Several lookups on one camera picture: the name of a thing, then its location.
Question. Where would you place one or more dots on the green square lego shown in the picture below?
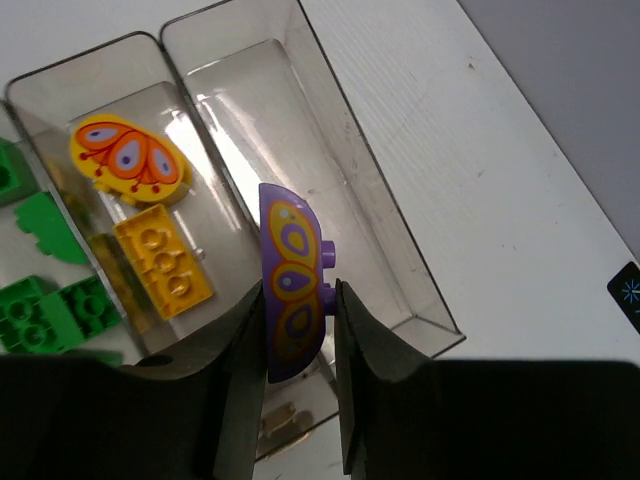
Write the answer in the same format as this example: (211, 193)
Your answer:
(24, 326)

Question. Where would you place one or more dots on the right blue label sticker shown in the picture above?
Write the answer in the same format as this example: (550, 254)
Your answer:
(624, 288)

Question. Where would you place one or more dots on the clear tiered container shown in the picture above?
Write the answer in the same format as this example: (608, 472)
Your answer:
(244, 89)

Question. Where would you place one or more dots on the small green lego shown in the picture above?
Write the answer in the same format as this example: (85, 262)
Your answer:
(16, 178)

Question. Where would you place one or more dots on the yellow rectangular lego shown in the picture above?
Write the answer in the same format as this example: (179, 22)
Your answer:
(162, 261)

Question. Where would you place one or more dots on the purple rounded lego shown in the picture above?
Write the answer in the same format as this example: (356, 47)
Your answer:
(297, 298)

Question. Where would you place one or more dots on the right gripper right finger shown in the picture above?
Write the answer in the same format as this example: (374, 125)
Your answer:
(403, 415)

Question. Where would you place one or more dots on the green rounded lego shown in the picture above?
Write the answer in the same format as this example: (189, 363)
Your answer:
(40, 216)

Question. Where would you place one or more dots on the orange rounded lego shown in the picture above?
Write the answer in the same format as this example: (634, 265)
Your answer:
(137, 165)

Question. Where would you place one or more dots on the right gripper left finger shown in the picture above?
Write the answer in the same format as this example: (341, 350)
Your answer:
(190, 411)

